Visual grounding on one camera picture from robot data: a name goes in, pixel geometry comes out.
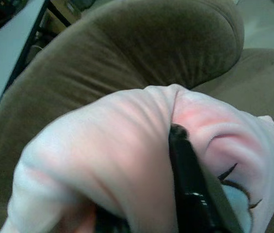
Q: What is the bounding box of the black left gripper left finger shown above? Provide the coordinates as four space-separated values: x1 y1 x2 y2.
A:
95 210 132 233

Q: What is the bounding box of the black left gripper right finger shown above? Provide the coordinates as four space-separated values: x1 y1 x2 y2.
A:
167 123 243 233

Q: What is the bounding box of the pink plush pillow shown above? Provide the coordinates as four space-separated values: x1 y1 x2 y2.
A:
0 83 274 233

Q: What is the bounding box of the brown velvet round sofa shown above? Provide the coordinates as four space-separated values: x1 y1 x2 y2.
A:
0 0 274 233

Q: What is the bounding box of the white table panel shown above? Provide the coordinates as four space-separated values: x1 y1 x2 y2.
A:
0 0 49 133

